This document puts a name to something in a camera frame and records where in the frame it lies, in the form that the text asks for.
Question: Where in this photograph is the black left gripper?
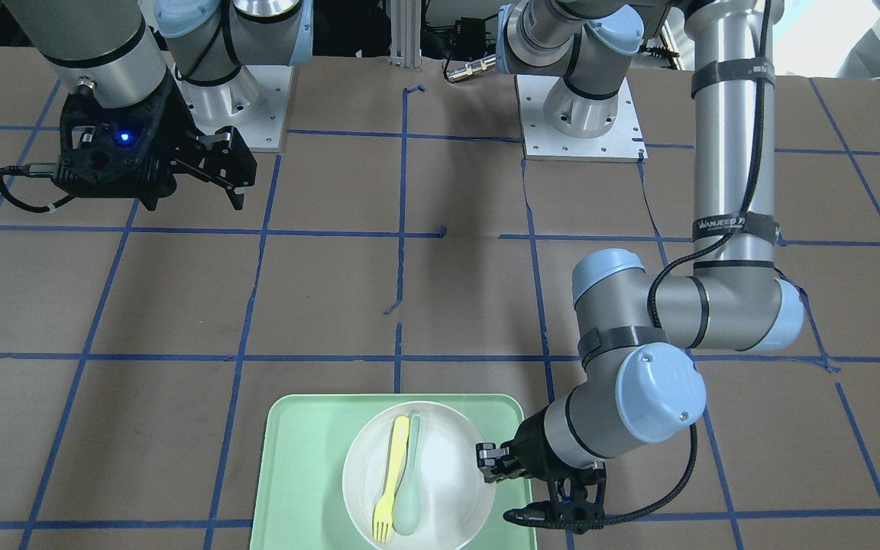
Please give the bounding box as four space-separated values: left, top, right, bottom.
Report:
475 409 607 487

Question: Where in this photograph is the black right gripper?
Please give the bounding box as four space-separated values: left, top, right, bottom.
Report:
51 80 258 212

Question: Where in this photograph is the yellow plastic fork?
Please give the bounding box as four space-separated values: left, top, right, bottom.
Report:
371 416 412 544

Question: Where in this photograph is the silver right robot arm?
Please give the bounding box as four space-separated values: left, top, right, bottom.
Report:
0 1 313 215

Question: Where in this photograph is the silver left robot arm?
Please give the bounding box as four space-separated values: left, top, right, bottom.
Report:
476 1 804 484

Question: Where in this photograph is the white round plate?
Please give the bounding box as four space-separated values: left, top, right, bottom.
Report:
341 401 496 549

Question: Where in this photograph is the pale green plastic spoon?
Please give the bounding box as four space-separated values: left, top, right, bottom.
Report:
393 413 422 536

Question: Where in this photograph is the mint green tray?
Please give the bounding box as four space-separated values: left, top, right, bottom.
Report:
249 393 538 549

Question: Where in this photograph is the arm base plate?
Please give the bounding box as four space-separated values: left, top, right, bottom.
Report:
516 74 649 163
178 66 296 153

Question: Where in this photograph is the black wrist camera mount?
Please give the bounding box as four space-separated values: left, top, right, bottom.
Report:
503 467 609 535

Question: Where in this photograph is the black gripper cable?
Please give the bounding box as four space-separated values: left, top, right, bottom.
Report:
0 162 78 214

